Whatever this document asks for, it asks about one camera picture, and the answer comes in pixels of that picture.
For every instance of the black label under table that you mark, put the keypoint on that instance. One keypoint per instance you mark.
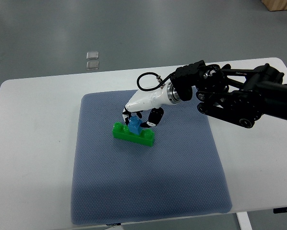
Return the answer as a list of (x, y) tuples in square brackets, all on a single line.
[(114, 224)]

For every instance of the upper metal floor plate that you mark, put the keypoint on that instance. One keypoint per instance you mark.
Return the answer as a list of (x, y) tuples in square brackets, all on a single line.
[(92, 55)]

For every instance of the lower metal floor plate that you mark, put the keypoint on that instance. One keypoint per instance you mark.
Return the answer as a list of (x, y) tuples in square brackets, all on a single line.
[(91, 65)]

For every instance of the small blue block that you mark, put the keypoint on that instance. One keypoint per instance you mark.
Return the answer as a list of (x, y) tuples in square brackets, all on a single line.
[(134, 125)]

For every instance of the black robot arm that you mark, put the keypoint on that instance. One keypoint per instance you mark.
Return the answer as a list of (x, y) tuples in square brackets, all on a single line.
[(237, 96)]

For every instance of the wooden box corner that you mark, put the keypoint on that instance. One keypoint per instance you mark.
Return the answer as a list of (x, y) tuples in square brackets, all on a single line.
[(275, 5)]

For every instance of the white table leg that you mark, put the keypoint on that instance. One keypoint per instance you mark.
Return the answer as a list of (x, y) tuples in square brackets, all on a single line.
[(244, 221)]

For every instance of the blue-grey foam mat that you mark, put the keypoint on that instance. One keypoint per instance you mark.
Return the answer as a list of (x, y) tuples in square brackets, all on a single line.
[(116, 181)]

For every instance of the long green block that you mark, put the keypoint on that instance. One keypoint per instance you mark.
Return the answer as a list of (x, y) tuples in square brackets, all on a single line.
[(143, 136)]

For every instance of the metal floor plate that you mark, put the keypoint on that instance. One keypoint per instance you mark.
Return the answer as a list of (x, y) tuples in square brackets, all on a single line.
[(92, 55), (91, 65)]

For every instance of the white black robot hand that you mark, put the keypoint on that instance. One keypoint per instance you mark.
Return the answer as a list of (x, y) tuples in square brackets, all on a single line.
[(152, 101)]

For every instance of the black table control panel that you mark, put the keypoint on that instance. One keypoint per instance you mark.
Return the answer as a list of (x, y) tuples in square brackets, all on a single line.
[(280, 210)]

